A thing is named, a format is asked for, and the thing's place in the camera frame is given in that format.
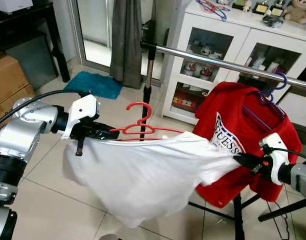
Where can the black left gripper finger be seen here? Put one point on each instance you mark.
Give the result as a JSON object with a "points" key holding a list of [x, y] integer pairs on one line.
{"points": [[107, 131], [107, 137]]}

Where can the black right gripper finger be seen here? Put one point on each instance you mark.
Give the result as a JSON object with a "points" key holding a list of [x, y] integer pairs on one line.
{"points": [[245, 158], [249, 166]]}

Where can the white t-shirt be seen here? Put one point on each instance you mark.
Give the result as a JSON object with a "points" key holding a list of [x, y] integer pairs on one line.
{"points": [[143, 175]]}

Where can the red plastic hanger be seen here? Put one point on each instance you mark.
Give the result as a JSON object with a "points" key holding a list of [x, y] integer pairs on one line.
{"points": [[163, 129], [205, 5]]}

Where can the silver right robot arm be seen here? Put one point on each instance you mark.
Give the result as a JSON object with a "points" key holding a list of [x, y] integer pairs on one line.
{"points": [[300, 177]]}

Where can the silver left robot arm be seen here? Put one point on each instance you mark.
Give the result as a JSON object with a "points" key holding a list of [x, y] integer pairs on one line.
{"points": [[23, 135]]}

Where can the blue plastic hanger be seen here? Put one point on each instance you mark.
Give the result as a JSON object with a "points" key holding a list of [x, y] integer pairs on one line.
{"points": [[286, 80], [220, 13]]}

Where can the teal floor mat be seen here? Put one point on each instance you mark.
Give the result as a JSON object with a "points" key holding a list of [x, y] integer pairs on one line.
{"points": [[93, 84]]}

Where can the red printed t-shirt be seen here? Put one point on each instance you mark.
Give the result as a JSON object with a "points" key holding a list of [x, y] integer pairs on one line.
{"points": [[228, 110]]}

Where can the white drawer unit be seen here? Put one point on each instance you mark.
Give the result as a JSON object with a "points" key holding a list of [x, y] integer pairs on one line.
{"points": [[298, 107]]}

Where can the colourful packaged box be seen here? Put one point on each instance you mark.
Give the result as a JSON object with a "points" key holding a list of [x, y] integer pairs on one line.
{"points": [[183, 102]]}

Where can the grey storage bin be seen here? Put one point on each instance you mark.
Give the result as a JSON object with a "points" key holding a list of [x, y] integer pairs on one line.
{"points": [[33, 60]]}

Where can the brown cardboard box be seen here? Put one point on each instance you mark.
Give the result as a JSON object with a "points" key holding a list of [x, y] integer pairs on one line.
{"points": [[8, 80]]}

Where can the grey curtain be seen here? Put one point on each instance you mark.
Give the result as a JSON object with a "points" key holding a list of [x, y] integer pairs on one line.
{"points": [[125, 40]]}

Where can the chrome and black clothes rack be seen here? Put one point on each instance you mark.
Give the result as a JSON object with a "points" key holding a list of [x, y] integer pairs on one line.
{"points": [[218, 63]]}

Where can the aluminium framed glass door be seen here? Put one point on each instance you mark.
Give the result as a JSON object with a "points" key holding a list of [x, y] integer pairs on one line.
{"points": [[93, 30]]}

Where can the black desk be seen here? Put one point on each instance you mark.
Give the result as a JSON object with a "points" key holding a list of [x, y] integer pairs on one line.
{"points": [[23, 22]]}

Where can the white glass-door cabinet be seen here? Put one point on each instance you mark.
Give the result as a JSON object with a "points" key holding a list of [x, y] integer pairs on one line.
{"points": [[218, 25]]}

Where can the small black figurine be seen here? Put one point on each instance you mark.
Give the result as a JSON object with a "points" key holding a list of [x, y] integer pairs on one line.
{"points": [[271, 21]]}

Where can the beige teddy bear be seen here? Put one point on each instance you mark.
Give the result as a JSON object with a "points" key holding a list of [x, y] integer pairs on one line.
{"points": [[298, 10]]}

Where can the white appliance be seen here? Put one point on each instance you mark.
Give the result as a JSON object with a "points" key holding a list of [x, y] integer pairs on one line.
{"points": [[10, 4]]}

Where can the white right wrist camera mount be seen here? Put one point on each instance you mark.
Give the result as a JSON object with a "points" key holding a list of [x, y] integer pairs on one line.
{"points": [[275, 150]]}

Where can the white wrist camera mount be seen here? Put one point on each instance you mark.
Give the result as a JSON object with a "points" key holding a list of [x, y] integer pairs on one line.
{"points": [[83, 111], [275, 150]]}

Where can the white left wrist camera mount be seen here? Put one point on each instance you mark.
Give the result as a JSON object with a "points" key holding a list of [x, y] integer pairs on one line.
{"points": [[83, 111]]}

